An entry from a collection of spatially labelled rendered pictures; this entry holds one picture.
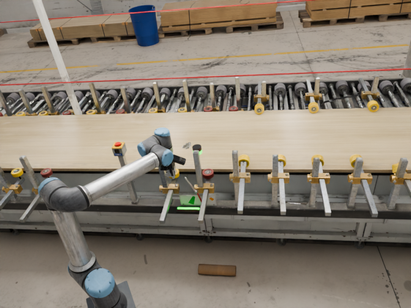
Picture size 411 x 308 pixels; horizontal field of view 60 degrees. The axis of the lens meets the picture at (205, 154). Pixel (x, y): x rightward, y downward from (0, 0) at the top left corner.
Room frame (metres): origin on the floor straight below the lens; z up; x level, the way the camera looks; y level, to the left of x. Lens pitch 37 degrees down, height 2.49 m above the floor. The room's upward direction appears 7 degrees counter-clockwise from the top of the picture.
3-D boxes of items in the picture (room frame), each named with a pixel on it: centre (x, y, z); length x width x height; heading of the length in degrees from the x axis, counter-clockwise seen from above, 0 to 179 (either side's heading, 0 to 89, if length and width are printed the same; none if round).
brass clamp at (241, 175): (1.78, -0.21, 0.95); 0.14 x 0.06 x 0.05; 78
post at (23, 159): (2.09, 1.28, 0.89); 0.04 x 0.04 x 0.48; 78
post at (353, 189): (1.63, -0.92, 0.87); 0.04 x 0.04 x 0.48; 78
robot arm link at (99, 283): (1.19, 0.67, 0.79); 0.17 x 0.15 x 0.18; 42
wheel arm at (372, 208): (1.56, -0.95, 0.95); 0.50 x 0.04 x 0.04; 168
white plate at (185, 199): (1.81, 0.09, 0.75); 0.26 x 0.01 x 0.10; 78
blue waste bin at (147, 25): (7.59, 0.89, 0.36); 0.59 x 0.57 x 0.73; 171
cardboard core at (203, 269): (1.73, 0.03, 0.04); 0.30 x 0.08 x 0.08; 78
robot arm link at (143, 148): (1.71, 0.32, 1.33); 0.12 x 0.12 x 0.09; 42
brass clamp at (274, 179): (1.72, -0.45, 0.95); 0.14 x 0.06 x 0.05; 78
